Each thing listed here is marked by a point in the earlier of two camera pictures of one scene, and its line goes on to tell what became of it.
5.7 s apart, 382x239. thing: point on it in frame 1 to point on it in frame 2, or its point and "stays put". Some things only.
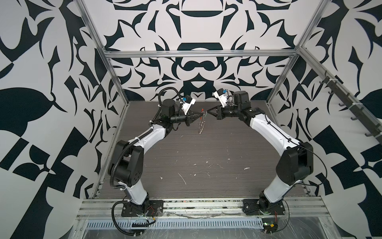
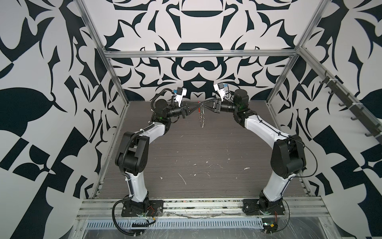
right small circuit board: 269,226 stays put
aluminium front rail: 306,208 stays put
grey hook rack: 370,125 stays put
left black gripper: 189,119 to 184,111
